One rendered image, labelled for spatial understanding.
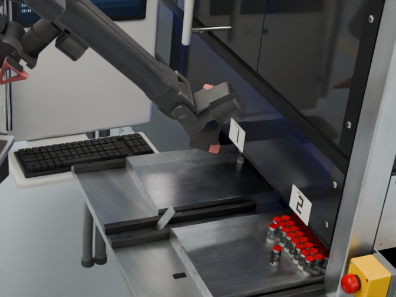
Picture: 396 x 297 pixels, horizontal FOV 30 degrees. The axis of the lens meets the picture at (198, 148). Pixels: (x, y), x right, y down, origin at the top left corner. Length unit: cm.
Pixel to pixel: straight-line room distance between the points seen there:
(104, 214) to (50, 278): 122
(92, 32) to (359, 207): 63
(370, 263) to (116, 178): 76
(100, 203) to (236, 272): 41
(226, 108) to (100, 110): 93
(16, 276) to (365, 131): 191
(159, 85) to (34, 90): 90
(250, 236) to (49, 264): 144
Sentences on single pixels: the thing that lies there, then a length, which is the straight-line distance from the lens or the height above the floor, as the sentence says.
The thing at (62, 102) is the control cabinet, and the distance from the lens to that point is 228.
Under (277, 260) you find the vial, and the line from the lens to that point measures 172.
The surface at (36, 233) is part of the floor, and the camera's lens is 328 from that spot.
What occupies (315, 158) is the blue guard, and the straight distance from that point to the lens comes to 162.
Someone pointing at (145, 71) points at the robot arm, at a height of 138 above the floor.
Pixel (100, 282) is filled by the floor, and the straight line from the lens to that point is 301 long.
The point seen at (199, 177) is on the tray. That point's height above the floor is 88.
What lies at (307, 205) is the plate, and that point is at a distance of 167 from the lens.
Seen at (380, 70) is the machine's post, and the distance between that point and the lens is 139.
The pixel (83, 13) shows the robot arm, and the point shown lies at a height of 150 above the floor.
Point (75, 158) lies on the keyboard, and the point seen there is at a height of 83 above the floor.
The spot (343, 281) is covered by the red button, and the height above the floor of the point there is 100.
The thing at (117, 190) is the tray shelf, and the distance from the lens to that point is 193.
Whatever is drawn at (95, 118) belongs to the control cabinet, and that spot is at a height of 85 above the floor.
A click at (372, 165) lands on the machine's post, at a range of 146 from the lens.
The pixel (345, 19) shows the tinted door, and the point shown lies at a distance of 150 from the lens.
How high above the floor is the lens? 193
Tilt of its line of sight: 29 degrees down
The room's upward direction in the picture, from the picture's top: 6 degrees clockwise
